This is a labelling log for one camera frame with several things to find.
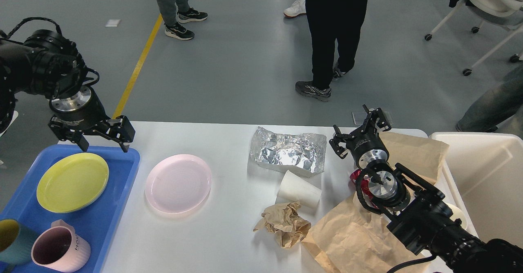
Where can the pink mug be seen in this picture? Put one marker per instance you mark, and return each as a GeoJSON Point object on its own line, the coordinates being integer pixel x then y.
{"type": "Point", "coordinates": [60, 248]}

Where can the white rolling chair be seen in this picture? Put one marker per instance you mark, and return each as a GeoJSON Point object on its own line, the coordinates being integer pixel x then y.
{"type": "Point", "coordinates": [506, 14]}

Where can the pink plate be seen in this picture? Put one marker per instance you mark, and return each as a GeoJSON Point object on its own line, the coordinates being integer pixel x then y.
{"type": "Point", "coordinates": [178, 184]}

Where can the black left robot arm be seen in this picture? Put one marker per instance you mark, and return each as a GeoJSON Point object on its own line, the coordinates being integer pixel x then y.
{"type": "Point", "coordinates": [50, 65]}

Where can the crumpled aluminium foil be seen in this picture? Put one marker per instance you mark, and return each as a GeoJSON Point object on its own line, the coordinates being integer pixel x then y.
{"type": "Point", "coordinates": [303, 154]}

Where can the white paper on floor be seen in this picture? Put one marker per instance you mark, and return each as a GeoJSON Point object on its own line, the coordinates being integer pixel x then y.
{"type": "Point", "coordinates": [114, 22]}

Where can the person in faded jeans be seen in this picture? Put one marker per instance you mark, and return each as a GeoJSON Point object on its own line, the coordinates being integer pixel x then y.
{"type": "Point", "coordinates": [498, 109]}

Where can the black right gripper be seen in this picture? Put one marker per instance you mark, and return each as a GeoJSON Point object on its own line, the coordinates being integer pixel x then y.
{"type": "Point", "coordinates": [364, 144]}

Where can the white paper cup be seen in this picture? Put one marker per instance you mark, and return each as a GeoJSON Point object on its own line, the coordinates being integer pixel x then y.
{"type": "Point", "coordinates": [294, 188]}

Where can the crumpled brown paper ball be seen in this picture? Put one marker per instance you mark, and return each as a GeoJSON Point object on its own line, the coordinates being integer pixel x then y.
{"type": "Point", "coordinates": [283, 221]}

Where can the large brown paper sheet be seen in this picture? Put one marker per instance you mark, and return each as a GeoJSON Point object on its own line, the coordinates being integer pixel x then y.
{"type": "Point", "coordinates": [350, 239]}

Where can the person with white sneakers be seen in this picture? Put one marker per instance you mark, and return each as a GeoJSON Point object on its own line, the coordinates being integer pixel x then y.
{"type": "Point", "coordinates": [297, 8]}

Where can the yellow plate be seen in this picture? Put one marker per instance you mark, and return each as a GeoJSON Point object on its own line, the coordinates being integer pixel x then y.
{"type": "Point", "coordinates": [73, 183]}

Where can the person in grey trousers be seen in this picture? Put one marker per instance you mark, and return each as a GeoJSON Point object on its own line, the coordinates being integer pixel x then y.
{"type": "Point", "coordinates": [176, 12]}

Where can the person in black trousers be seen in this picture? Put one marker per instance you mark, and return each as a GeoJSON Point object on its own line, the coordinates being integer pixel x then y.
{"type": "Point", "coordinates": [335, 27]}

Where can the blue plastic tray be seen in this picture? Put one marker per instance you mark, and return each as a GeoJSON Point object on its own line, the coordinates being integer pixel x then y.
{"type": "Point", "coordinates": [97, 222]}

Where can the white plastic bin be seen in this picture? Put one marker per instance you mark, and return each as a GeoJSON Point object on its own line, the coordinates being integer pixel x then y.
{"type": "Point", "coordinates": [487, 174]}

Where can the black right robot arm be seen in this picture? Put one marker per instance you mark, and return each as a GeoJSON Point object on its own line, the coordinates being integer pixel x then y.
{"type": "Point", "coordinates": [419, 218]}

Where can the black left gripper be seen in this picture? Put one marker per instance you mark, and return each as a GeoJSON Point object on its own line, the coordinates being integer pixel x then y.
{"type": "Point", "coordinates": [84, 113]}

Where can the teal mug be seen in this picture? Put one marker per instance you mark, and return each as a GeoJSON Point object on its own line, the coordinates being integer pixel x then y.
{"type": "Point", "coordinates": [16, 242]}

